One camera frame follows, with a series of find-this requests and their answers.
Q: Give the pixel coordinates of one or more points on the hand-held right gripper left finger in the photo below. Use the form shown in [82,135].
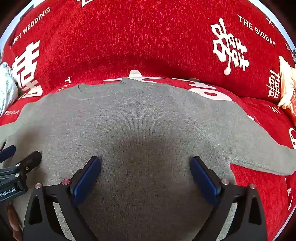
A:
[87,178]

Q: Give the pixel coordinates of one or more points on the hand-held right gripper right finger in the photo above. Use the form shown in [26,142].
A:
[204,180]

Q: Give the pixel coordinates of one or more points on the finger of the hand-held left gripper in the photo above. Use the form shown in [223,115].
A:
[7,153]
[32,161]

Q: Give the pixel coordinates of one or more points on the grey knit sweater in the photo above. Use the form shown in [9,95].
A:
[143,120]

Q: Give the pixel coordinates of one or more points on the person's left hand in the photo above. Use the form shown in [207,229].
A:
[15,220]

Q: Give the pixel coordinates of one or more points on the white floral cloth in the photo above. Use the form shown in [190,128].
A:
[7,90]

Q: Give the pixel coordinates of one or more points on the cream frilled red cushion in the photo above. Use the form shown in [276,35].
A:
[289,81]

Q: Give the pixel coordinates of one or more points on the red wedding sofa cover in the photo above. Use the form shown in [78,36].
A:
[138,34]

